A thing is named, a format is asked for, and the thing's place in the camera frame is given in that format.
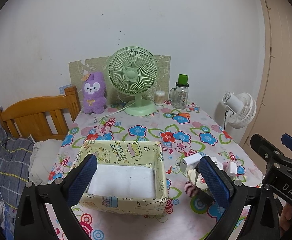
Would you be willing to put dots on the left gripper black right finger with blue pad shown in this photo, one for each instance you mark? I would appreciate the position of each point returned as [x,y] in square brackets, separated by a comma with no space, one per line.
[232,195]

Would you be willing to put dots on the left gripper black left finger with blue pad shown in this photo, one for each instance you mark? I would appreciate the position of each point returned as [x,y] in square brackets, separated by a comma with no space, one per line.
[33,221]

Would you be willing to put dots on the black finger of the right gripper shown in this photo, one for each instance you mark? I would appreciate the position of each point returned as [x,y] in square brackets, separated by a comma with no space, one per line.
[269,153]

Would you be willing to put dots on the cream round bear item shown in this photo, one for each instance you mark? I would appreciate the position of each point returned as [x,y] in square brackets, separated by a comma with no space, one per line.
[196,179]

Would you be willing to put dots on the white small charger plug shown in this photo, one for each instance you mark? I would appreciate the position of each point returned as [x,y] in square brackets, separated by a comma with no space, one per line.
[232,169]

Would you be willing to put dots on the person hand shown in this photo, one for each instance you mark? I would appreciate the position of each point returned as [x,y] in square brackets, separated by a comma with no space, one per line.
[285,219]

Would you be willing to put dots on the white earbud case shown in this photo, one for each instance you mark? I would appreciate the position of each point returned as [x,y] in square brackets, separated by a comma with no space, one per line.
[217,163]

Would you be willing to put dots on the beige door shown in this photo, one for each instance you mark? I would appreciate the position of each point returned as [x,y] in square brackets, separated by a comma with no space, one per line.
[274,116]

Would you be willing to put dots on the white standing fan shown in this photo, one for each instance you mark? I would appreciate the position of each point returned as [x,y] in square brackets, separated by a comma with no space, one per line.
[240,109]

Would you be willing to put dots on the white 45W charger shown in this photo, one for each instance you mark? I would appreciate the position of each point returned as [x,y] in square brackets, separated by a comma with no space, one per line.
[190,162]

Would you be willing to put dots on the white blanket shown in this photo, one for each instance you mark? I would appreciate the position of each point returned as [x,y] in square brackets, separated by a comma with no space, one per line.
[42,159]

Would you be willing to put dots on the plaid grey pillow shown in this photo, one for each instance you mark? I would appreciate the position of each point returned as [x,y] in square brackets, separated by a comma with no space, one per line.
[15,156]

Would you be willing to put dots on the floral tablecloth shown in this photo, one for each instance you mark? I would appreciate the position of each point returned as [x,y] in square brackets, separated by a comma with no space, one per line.
[185,216]

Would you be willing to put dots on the yellow cartoon storage box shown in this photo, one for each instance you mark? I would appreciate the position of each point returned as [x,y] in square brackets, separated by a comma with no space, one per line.
[130,177]

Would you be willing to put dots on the glass jar mug green lid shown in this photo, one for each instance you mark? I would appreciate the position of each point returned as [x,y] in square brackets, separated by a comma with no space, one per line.
[179,94]

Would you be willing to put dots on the cotton swab container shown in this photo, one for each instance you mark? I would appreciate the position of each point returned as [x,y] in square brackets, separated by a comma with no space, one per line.
[160,97]

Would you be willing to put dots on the purple plush bunny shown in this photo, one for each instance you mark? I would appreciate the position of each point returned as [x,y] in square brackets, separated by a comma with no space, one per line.
[94,91]

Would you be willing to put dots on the green desk fan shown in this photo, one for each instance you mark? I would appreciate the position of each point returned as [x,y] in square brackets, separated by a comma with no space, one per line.
[133,71]

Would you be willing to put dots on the orange handled scissors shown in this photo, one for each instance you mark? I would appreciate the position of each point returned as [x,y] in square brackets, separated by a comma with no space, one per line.
[185,115]

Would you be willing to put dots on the beige cartoon wall board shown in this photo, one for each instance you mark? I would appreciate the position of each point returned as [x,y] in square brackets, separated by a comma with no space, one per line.
[78,69]

